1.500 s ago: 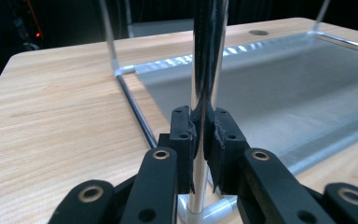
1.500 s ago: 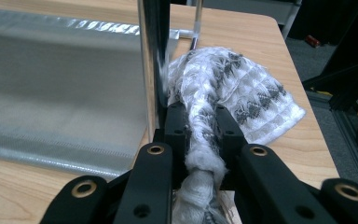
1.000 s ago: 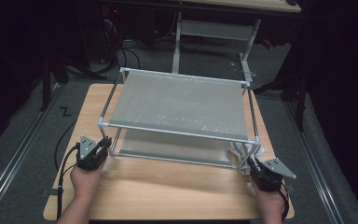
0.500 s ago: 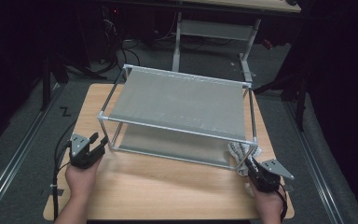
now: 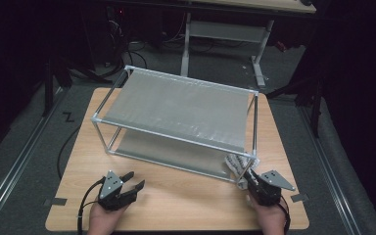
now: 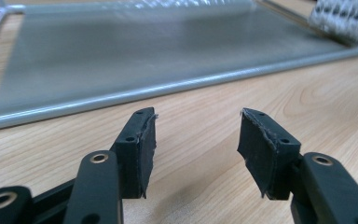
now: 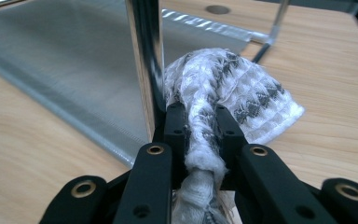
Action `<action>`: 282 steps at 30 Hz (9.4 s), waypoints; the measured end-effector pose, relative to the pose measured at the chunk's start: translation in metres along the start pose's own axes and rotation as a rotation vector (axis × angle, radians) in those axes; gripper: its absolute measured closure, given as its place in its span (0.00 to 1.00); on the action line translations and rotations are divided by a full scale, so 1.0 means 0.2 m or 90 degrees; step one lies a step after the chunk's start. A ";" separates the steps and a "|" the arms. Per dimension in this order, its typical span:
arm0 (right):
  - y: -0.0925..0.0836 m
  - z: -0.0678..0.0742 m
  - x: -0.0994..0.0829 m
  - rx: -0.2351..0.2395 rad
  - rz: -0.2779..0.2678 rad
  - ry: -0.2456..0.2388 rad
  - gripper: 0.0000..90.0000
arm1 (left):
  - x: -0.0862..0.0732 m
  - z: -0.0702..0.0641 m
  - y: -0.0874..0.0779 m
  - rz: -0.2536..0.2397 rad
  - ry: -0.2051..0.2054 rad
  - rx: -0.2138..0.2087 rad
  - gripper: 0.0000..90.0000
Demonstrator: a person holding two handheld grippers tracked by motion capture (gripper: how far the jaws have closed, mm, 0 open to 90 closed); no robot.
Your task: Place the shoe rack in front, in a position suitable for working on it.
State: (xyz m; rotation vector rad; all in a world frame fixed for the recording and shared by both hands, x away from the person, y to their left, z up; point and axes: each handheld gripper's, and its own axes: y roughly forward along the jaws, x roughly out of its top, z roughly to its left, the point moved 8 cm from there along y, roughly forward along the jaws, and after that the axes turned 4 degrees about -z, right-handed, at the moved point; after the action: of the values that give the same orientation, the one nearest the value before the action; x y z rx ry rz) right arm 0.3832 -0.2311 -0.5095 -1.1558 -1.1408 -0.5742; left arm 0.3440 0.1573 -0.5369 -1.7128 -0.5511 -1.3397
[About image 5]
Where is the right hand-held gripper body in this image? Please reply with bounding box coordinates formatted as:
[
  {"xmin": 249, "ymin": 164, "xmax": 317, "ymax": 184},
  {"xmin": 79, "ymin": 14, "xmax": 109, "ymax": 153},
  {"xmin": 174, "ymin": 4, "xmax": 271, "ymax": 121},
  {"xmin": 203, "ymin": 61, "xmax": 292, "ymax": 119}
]
[{"xmin": 246, "ymin": 169, "xmax": 297, "ymax": 208}]

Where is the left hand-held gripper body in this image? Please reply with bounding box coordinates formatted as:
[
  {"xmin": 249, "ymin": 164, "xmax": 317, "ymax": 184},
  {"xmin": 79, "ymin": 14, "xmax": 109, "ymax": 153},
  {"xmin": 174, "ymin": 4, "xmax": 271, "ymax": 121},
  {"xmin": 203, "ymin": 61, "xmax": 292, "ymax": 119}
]
[{"xmin": 96, "ymin": 169, "xmax": 138, "ymax": 212}]

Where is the grey two-tier metal rack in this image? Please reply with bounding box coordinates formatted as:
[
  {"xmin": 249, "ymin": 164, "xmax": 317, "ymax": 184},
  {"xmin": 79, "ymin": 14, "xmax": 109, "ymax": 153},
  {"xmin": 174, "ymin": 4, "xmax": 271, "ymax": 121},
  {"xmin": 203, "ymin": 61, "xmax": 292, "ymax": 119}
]
[{"xmin": 91, "ymin": 65, "xmax": 260, "ymax": 184}]

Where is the grey tape piece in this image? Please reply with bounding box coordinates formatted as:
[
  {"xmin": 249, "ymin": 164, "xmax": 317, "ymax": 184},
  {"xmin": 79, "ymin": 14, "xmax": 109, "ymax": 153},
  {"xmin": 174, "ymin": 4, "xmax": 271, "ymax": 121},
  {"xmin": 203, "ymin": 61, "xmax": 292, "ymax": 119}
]
[
  {"xmin": 290, "ymin": 193, "xmax": 310, "ymax": 204},
  {"xmin": 43, "ymin": 196, "xmax": 68, "ymax": 208}
]

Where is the black metal stand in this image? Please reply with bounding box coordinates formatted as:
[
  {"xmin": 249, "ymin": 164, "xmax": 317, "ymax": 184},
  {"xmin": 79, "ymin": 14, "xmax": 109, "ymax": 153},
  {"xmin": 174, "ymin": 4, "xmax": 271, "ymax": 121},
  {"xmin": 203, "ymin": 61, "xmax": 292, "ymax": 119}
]
[
  {"xmin": 42, "ymin": 55, "xmax": 112, "ymax": 118},
  {"xmin": 267, "ymin": 74, "xmax": 324, "ymax": 138}
]

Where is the desk with white legs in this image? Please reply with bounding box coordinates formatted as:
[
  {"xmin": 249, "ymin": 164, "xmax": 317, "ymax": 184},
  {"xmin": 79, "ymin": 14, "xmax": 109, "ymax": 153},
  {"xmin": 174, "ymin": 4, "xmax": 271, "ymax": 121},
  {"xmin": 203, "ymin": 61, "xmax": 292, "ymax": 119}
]
[{"xmin": 179, "ymin": 0, "xmax": 317, "ymax": 89}]

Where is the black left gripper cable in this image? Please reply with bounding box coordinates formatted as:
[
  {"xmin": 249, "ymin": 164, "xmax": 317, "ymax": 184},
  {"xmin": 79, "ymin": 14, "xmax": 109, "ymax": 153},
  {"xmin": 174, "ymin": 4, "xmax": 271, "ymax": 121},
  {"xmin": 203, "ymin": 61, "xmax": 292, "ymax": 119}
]
[{"xmin": 76, "ymin": 176, "xmax": 107, "ymax": 235}]

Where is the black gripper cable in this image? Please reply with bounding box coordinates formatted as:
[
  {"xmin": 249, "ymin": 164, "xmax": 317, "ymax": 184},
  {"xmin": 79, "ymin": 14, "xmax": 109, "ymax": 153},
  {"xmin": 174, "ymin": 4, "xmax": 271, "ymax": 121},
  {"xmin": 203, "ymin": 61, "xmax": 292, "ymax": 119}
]
[
  {"xmin": 280, "ymin": 195, "xmax": 292, "ymax": 235},
  {"xmin": 76, "ymin": 176, "xmax": 107, "ymax": 235}
]

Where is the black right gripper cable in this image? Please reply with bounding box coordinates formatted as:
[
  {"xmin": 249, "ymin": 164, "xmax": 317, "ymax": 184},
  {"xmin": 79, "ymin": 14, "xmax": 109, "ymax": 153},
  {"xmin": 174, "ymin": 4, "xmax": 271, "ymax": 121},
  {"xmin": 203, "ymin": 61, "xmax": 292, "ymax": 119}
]
[{"xmin": 280, "ymin": 195, "xmax": 292, "ymax": 235}]

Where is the metal floor rail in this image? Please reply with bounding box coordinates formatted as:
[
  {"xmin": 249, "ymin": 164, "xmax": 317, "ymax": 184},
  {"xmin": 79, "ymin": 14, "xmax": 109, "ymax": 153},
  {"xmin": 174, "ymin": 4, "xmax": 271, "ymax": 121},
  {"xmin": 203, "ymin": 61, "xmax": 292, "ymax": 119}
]
[
  {"xmin": 298, "ymin": 104, "xmax": 361, "ymax": 235},
  {"xmin": 0, "ymin": 87, "xmax": 67, "ymax": 235}
]

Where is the black floor cable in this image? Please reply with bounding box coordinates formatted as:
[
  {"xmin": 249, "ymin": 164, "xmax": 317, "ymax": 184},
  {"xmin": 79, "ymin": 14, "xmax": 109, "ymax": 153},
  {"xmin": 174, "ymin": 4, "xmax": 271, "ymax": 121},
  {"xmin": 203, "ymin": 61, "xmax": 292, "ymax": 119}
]
[{"xmin": 56, "ymin": 125, "xmax": 81, "ymax": 180}]

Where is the bundle of black cables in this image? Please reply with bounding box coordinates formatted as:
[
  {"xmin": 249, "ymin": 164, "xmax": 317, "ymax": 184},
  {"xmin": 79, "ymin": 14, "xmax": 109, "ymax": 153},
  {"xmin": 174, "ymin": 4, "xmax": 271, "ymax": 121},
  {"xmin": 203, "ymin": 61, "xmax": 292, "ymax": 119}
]
[{"xmin": 104, "ymin": 6, "xmax": 151, "ymax": 79}]

